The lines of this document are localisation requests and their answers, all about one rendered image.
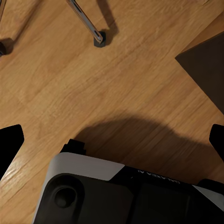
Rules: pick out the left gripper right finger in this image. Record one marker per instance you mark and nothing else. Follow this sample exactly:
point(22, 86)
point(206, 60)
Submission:
point(217, 139)

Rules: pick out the swivel chair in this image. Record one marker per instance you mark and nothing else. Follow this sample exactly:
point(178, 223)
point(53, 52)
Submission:
point(99, 37)

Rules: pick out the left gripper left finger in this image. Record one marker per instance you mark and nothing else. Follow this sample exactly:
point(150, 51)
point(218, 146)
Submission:
point(11, 140)

